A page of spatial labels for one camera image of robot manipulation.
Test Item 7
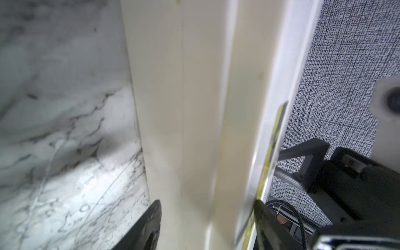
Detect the white wrap dispenser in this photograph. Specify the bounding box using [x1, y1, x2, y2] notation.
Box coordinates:
[121, 1, 323, 250]

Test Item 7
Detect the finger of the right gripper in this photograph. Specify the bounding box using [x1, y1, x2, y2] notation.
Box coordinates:
[275, 138, 330, 192]

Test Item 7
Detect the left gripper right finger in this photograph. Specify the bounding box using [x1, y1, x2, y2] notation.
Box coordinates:
[253, 200, 303, 250]

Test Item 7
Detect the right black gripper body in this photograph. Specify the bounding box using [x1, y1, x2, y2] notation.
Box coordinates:
[309, 147, 400, 250]

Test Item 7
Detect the right black corrugated cable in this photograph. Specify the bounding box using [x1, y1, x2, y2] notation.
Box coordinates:
[265, 199, 308, 250]

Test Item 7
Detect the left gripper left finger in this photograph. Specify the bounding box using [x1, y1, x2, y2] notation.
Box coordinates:
[112, 200, 162, 250]

